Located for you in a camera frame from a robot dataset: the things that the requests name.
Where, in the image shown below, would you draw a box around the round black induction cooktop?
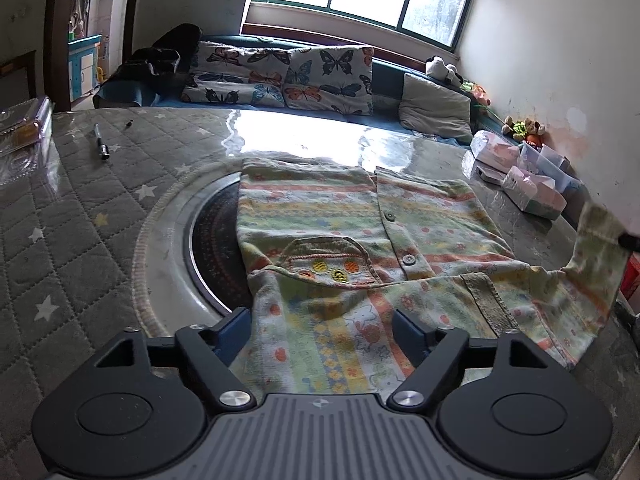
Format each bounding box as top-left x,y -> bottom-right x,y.
183,172 -> 253,316

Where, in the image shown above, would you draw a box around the plush toys on sofa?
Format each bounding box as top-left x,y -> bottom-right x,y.
501,116 -> 547,148

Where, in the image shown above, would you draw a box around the colourful patterned child shirt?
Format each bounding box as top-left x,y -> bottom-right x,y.
232,158 -> 629,396

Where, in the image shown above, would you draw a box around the grey cushion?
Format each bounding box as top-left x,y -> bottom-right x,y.
398,73 -> 473,144

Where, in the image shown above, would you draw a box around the blue sofa bed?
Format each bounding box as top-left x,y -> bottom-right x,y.
93,32 -> 500,145

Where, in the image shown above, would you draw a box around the black clothes pile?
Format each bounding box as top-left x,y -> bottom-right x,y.
107,23 -> 202,96

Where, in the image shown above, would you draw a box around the blue white cabinet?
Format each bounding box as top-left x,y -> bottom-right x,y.
68,34 -> 102,103

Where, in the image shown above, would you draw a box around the red plastic stool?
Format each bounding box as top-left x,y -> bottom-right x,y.
620,254 -> 640,302

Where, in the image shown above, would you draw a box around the white plush toy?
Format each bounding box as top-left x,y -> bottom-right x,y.
425,56 -> 463,86

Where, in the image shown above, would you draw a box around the clear plastic box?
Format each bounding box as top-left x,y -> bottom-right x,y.
0,96 -> 52,186

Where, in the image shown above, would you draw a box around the pink tissue pack far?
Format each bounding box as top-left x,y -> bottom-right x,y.
470,130 -> 520,174

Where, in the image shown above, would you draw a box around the grey quilted star tablecloth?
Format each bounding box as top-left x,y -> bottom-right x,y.
0,104 -> 640,480

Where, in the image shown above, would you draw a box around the butterfly pillow left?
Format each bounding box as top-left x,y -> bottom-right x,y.
181,41 -> 291,108

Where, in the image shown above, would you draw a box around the butterfly pillow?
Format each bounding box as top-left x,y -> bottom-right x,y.
181,41 -> 291,108
282,46 -> 374,116

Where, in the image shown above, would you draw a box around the pink tissue pack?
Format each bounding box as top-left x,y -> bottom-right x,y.
501,166 -> 566,221
470,130 -> 520,174

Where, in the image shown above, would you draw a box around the black pen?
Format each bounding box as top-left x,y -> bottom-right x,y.
93,124 -> 111,162

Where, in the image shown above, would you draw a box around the butterfly pillow right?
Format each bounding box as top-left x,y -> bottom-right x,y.
282,46 -> 374,116

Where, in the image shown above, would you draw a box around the clear plastic storage bin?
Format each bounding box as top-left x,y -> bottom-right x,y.
518,143 -> 582,196

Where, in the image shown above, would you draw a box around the pink tissue pack near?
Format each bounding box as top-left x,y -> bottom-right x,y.
501,166 -> 566,221

